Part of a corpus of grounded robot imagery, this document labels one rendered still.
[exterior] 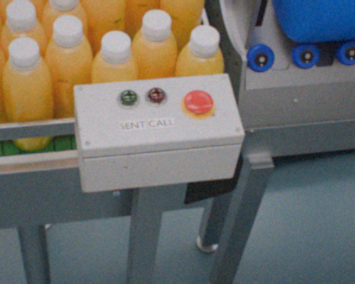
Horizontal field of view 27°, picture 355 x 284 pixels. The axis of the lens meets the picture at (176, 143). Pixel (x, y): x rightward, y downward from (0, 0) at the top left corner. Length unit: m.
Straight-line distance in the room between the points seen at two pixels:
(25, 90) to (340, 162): 1.45
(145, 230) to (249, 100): 0.28
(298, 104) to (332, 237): 0.95
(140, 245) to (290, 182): 1.11
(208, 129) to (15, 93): 0.27
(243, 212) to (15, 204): 0.59
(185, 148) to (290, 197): 1.31
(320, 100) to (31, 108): 0.50
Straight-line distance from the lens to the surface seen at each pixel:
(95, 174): 0.94
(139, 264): 1.25
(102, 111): 0.93
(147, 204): 1.08
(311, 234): 2.17
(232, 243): 1.74
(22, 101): 1.04
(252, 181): 1.52
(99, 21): 1.14
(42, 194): 1.18
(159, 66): 1.07
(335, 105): 1.30
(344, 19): 1.12
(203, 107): 0.92
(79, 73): 1.06
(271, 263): 2.10
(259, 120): 1.27
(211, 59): 1.04
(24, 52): 1.00
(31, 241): 1.32
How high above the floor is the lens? 1.83
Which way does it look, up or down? 54 degrees down
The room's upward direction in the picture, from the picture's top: 9 degrees clockwise
